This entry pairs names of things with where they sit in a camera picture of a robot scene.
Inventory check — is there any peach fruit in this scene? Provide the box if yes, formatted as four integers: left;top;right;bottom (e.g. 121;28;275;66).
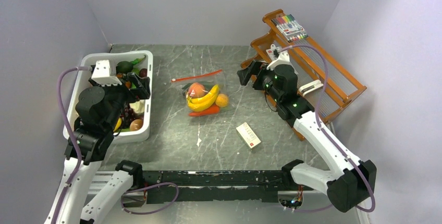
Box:
188;82;207;98

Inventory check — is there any brown kiwi fruit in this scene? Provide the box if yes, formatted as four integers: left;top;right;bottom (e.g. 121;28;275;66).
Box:
129;119;143;131

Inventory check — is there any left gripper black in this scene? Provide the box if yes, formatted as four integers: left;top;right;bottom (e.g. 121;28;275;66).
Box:
90;71;149;130

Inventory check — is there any clear zip bag orange zipper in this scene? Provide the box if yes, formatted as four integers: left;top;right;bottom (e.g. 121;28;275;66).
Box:
171;69;233;118

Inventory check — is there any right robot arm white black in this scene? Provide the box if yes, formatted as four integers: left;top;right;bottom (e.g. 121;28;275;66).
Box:
237;60;377;213

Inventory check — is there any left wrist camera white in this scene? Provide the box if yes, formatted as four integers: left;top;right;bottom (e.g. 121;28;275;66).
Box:
91;59;122;86

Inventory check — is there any orange fruit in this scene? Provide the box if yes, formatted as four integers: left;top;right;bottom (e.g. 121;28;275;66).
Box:
215;93;229;108

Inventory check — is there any white plastic food bin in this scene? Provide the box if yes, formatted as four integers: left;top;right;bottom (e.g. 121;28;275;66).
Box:
67;51;153;144

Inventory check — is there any dark purple grape bunch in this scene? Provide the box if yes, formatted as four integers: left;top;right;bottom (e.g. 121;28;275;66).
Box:
120;106;141;129

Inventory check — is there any pack of coloured markers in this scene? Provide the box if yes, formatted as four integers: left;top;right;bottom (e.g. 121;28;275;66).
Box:
271;14;309;42

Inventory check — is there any white stapler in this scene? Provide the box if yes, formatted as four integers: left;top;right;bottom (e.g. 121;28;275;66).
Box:
299;80;323;96

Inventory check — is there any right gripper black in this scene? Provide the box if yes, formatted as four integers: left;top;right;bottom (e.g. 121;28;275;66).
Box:
237;59;281;103

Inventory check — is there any white cardboard box red logo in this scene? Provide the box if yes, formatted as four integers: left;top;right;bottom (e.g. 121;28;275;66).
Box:
236;122;261;149

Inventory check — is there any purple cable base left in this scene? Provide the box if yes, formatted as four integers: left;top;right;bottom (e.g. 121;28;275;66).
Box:
120;182;180;216

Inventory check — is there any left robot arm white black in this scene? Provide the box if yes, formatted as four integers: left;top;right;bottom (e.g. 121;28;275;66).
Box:
45;72;151;223

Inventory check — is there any packaged card on rack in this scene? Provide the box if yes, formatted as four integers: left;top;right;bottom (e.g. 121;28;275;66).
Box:
265;44;281;61

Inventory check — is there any green chili pepper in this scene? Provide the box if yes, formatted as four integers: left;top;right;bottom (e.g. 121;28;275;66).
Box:
130;55;147;65

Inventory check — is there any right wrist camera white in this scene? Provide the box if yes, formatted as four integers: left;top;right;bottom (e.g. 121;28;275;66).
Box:
266;51;291;70

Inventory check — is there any green avocado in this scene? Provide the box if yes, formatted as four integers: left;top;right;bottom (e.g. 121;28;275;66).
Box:
116;61;134;74

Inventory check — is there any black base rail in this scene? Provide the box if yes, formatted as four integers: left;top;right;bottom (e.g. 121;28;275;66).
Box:
143;170;299;204

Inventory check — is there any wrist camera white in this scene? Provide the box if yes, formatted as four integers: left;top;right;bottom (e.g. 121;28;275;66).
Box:
266;51;291;70
91;59;122;86

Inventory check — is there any orange wooden rack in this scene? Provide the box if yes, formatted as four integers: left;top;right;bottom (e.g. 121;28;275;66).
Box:
240;9;366;125

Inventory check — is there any yellow banana bunch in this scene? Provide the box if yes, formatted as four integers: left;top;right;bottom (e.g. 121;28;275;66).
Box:
186;84;220;112

